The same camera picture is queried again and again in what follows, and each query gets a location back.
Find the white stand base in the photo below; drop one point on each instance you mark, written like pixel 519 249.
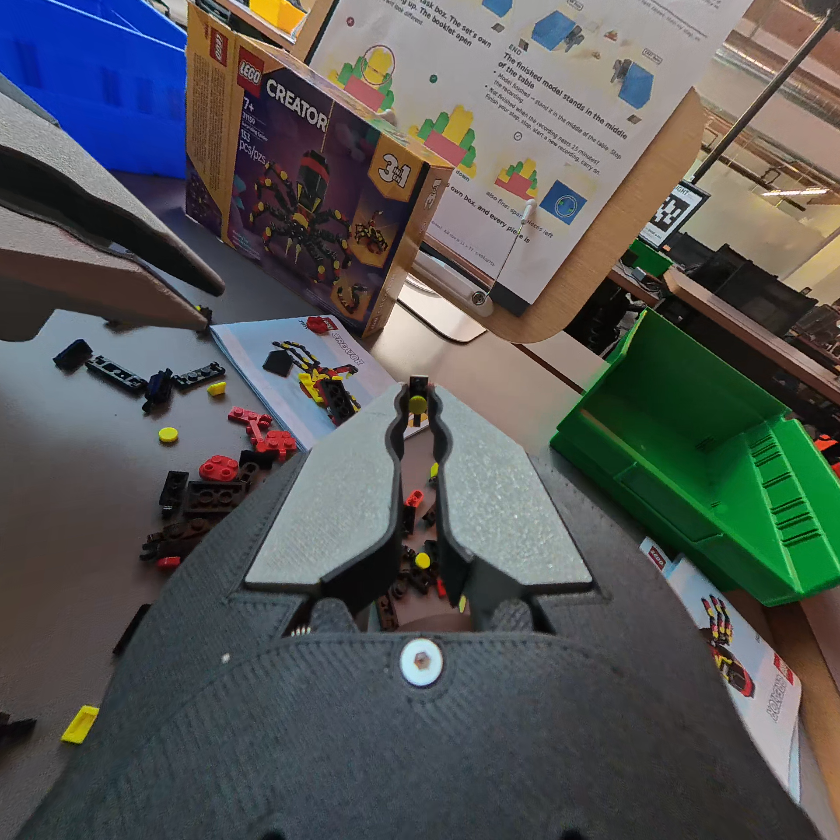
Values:
pixel 439 318

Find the instruction sheet on wooden board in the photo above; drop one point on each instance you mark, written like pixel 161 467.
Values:
pixel 623 249

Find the green plastic bin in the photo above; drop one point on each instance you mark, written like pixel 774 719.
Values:
pixel 689 446

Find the small instruction booklet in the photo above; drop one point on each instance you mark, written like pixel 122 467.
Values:
pixel 741 656

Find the yellow plastic bin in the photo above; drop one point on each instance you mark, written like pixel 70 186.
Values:
pixel 275 13

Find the black lego brick yellow stud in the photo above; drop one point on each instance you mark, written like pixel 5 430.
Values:
pixel 418 394

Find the framed marker sign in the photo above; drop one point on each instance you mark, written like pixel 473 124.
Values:
pixel 676 213

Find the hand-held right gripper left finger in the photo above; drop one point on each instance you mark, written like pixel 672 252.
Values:
pixel 328 512

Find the printed instruction sheet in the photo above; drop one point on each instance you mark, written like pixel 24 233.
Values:
pixel 558 164

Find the thin black pole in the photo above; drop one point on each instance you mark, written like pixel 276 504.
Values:
pixel 768 92

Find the black lego slope tile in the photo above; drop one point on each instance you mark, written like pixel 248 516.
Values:
pixel 277 363

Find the wooden background desk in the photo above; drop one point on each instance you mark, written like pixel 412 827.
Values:
pixel 722 315

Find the blue plastic bin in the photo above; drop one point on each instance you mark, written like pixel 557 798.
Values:
pixel 85 79

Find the red round lego piece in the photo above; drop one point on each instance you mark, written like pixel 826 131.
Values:
pixel 319 325

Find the lego pieces pile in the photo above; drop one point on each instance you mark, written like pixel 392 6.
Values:
pixel 220 467

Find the scorpion cover instruction booklet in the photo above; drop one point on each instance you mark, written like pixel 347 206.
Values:
pixel 262 367

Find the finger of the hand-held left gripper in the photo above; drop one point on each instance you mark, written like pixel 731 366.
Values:
pixel 98 190
pixel 65 275

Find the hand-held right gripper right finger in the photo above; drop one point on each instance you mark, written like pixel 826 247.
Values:
pixel 505 518

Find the purple cardboard lego box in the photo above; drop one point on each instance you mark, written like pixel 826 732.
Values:
pixel 308 197

